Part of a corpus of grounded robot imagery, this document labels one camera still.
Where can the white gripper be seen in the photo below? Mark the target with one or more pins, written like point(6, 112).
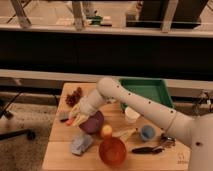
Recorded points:
point(88, 106)

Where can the small orange pepper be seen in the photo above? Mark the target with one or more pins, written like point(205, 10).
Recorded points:
point(69, 121)

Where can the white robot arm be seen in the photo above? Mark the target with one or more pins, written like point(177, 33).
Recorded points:
point(194, 132)

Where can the white paper cup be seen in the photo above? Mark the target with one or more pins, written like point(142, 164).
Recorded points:
point(131, 116)

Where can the small blue cup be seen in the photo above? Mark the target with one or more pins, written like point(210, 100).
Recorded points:
point(147, 132)

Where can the dark red grape bunch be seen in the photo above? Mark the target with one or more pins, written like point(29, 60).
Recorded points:
point(73, 99)

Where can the grey rectangular block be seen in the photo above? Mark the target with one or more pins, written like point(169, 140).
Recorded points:
point(63, 116)

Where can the crumpled blue cloth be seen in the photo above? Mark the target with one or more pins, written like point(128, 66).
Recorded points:
point(80, 144)

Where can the yellow red apple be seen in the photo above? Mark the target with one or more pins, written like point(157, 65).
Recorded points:
point(106, 131)

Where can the orange plastic bowl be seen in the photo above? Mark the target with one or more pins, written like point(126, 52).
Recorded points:
point(112, 151)

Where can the black office chair base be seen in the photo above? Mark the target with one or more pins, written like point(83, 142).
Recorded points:
point(5, 113)

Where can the green plastic tray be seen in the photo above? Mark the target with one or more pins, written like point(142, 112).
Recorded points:
point(153, 89)

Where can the shiny metal clip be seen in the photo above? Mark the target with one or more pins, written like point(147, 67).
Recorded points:
point(166, 141)

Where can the black handled tool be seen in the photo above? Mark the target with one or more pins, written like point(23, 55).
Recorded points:
point(147, 150)

